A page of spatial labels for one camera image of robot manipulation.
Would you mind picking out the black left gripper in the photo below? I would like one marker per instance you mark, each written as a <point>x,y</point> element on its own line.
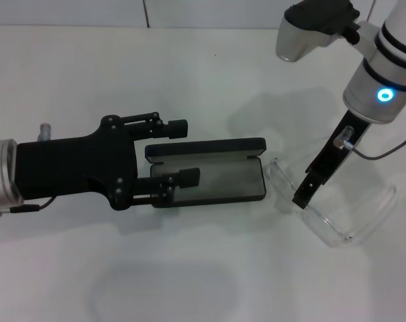
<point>72,167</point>

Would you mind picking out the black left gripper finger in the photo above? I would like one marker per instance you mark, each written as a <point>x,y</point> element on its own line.
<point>177,129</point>
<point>189,177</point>

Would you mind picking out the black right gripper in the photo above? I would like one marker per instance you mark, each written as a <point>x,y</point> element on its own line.
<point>333,157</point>

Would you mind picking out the clear frame glasses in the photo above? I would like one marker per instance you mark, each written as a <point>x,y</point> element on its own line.
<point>323,223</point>

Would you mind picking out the black glasses case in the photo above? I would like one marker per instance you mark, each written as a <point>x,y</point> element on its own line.
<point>216,147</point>

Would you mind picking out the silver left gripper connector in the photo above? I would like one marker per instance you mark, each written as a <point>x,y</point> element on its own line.
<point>45,132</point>

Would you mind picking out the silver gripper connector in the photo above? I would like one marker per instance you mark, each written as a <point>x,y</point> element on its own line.
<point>45,132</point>
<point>344,135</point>

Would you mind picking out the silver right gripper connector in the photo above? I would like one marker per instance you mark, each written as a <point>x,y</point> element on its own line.
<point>344,135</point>

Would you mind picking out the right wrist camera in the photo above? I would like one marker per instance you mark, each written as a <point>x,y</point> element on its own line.
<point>310,27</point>

